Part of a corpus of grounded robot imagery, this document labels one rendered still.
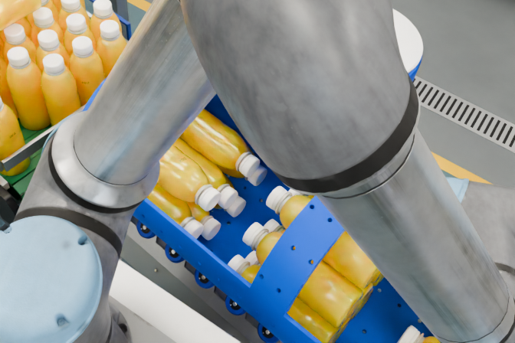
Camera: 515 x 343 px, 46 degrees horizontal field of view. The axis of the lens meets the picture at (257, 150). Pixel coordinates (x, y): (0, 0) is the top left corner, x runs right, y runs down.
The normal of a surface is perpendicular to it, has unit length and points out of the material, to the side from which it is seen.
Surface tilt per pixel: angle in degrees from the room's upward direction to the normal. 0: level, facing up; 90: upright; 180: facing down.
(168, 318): 0
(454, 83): 0
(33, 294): 7
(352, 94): 55
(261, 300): 74
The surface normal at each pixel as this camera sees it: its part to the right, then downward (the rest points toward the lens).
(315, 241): -0.17, -0.33
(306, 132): -0.14, 0.56
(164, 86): -0.24, 0.71
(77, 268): 0.07, -0.51
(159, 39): -0.66, 0.31
